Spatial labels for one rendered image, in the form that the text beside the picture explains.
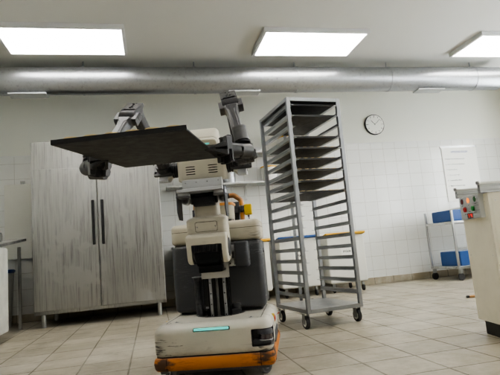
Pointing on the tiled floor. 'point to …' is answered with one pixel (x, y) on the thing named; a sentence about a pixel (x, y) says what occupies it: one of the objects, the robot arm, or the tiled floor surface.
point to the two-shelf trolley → (454, 248)
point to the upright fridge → (94, 236)
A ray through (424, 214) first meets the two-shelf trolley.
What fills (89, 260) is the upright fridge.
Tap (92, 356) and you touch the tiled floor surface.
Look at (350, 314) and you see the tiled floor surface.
